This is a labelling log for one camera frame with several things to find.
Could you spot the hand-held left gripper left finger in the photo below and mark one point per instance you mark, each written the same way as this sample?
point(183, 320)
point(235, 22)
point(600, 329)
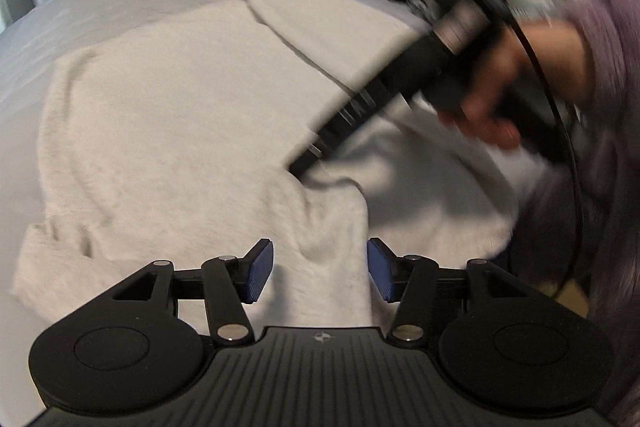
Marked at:
point(260, 269)

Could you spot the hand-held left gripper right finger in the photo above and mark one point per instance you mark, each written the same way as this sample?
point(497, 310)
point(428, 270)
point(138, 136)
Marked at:
point(380, 272)

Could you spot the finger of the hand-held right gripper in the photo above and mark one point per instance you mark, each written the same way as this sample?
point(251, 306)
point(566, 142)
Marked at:
point(330, 137)

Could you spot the white fuzzy sweater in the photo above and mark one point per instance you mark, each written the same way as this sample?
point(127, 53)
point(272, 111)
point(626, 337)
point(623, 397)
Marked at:
point(175, 132)

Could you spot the person's right hand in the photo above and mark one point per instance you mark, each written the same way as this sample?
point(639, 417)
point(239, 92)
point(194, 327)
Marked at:
point(545, 57)

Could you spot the person's purple top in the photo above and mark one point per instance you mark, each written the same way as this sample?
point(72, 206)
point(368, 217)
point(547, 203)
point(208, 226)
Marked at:
point(615, 257)

